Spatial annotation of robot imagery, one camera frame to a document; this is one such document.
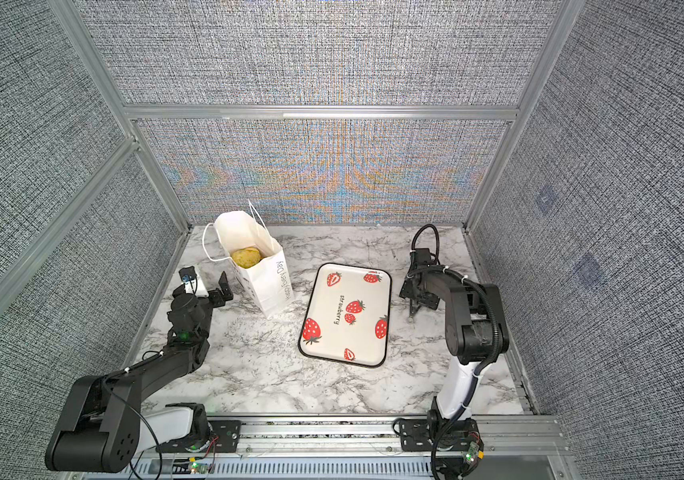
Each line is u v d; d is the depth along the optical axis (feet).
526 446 2.42
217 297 2.56
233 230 2.97
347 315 3.11
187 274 2.36
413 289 2.66
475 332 1.67
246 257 2.94
